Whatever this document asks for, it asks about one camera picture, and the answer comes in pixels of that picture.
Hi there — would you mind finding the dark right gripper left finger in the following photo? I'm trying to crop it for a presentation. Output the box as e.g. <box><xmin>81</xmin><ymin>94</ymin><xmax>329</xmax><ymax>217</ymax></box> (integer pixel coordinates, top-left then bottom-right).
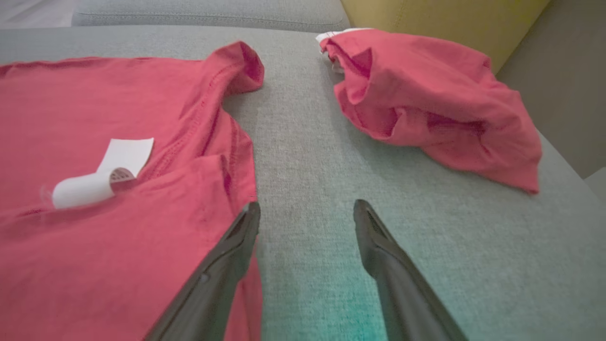
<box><xmin>143</xmin><ymin>201</ymin><xmax>262</xmax><ymax>341</ymax></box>

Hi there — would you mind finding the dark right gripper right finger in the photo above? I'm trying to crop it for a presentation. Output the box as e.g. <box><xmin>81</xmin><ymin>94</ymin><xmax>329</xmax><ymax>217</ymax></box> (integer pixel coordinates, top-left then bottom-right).
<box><xmin>353</xmin><ymin>199</ymin><xmax>470</xmax><ymax>341</ymax></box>

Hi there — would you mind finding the red garment with white stripes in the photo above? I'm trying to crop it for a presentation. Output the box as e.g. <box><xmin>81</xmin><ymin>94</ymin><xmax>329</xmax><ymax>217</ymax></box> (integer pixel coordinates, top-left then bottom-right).
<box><xmin>0</xmin><ymin>41</ymin><xmax>265</xmax><ymax>341</ymax></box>

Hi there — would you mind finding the red garment with white band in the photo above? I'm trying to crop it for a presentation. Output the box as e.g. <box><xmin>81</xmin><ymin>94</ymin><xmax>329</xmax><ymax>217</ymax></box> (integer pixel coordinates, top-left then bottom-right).
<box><xmin>316</xmin><ymin>27</ymin><xmax>543</xmax><ymax>194</ymax></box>

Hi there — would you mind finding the large grey sofa seat cushion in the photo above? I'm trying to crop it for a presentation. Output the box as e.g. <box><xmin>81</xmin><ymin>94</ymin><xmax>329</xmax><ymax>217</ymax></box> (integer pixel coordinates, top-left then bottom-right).
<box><xmin>0</xmin><ymin>25</ymin><xmax>606</xmax><ymax>341</ymax></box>

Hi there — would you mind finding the yellow upholstered cushion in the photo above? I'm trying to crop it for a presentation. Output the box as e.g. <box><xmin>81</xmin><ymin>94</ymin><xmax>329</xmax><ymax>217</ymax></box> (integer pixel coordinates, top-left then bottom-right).
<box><xmin>340</xmin><ymin>0</ymin><xmax>553</xmax><ymax>75</ymax></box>

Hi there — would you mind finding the small grey sofa cushion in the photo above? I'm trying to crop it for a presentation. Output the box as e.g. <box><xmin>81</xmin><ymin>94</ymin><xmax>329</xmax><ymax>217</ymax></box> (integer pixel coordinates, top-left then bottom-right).
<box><xmin>71</xmin><ymin>0</ymin><xmax>351</xmax><ymax>33</ymax></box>

